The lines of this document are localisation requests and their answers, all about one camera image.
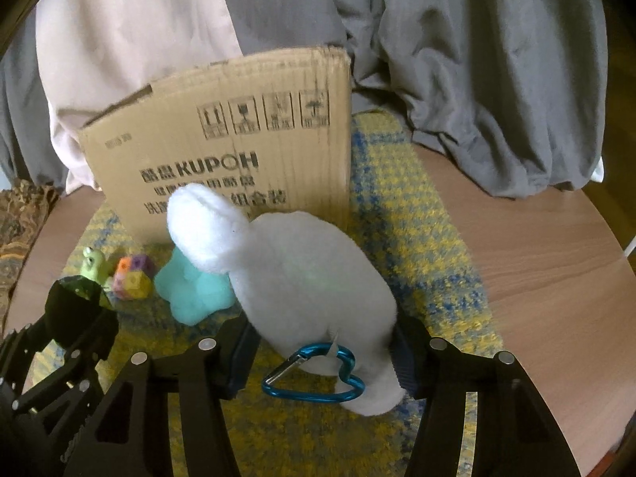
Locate pale pink cloth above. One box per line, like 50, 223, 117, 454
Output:
35, 0, 248, 196

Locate brown patterned cloth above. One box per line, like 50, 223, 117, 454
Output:
0, 179, 61, 331

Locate multicoloured foam dice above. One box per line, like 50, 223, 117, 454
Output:
112, 253, 155, 301

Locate grey blanket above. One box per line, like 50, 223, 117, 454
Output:
0, 0, 610, 200

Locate blue heart carabiner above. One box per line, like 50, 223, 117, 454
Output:
262, 342, 365, 401

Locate yellow and blue woven mat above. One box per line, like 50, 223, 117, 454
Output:
30, 109, 504, 477

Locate white plush toy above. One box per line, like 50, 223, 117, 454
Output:
166, 183, 407, 417

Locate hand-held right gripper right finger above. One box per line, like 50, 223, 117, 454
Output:
390, 314, 582, 477

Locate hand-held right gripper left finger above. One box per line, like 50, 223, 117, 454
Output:
64, 315, 262, 477

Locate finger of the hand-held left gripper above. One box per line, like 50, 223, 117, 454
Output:
0, 278, 120, 383
11, 352, 106, 424

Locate green frog toy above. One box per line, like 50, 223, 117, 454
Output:
62, 246, 120, 309

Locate teal plush toy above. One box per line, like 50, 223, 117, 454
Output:
154, 247, 237, 326

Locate brown cardboard box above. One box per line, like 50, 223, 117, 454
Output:
78, 46, 353, 245

